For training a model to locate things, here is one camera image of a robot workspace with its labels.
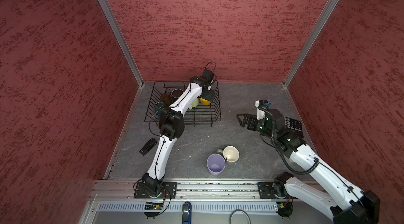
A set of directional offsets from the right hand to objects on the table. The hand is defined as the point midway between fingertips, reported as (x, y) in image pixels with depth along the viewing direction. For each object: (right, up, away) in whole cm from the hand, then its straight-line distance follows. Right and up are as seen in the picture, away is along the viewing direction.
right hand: (242, 119), depth 77 cm
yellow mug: (-19, +8, +20) cm, 29 cm away
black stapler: (-50, -16, +8) cm, 53 cm away
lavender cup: (-13, -24, +3) cm, 27 cm away
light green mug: (-26, +7, +24) cm, 36 cm away
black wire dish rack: (-21, 0, +26) cm, 33 cm away
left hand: (-19, +11, +21) cm, 30 cm away
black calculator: (+37, -6, +20) cm, 43 cm away
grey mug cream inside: (-5, -19, +5) cm, 20 cm away
